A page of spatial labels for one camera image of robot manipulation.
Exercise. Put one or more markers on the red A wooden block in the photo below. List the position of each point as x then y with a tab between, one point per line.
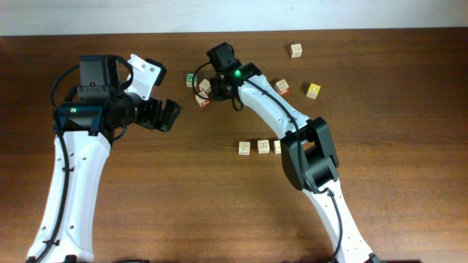
277	147

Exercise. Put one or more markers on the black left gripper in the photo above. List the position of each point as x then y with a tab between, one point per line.
150	117

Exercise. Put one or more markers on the red number shell block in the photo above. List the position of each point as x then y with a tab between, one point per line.
202	99

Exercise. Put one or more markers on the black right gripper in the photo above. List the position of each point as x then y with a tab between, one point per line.
216	91

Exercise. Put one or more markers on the plain J wooden block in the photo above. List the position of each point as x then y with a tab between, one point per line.
244	148

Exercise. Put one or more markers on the red O wooden block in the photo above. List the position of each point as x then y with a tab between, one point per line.
282	87

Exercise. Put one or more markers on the red 6 wooden block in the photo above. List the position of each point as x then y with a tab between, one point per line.
205	86

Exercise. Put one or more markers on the butterfly I wooden block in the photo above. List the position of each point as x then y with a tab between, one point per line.
263	146

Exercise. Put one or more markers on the far red wooden block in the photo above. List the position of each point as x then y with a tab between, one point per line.
296	50

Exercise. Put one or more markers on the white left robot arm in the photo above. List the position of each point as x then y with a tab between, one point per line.
113	93

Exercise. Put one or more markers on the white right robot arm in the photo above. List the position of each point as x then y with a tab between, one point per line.
309	158

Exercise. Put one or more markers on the green R wooden block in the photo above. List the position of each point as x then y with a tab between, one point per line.
191	80

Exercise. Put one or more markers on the yellow wooden block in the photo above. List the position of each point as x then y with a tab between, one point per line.
313	91

